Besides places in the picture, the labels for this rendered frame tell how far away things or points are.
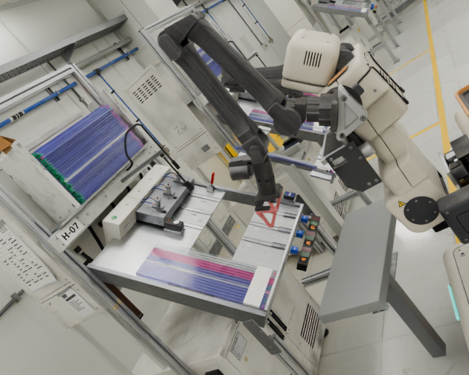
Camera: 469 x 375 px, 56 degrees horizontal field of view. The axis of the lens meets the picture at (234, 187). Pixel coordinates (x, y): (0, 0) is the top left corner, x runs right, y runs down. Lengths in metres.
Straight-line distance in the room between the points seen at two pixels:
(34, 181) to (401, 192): 1.32
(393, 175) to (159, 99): 1.92
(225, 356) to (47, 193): 0.94
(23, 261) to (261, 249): 0.97
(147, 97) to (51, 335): 1.71
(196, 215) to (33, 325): 1.64
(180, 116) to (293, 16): 3.55
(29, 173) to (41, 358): 1.69
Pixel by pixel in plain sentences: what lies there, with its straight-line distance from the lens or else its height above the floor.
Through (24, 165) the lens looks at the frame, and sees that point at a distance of 1.83.
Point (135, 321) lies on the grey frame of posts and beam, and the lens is 1.87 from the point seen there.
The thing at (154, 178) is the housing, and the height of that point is 1.25.
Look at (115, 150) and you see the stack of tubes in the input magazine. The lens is 2.05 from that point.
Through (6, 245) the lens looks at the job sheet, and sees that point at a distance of 2.01.
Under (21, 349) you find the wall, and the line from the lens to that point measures 3.23.
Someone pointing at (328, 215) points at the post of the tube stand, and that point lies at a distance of 2.43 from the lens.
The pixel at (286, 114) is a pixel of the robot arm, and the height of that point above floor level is 1.25.
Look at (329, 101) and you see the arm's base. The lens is 1.20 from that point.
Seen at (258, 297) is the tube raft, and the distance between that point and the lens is 1.63.
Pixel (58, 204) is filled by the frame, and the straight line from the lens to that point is 1.84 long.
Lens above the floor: 1.48
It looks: 14 degrees down
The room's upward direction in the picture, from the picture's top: 40 degrees counter-clockwise
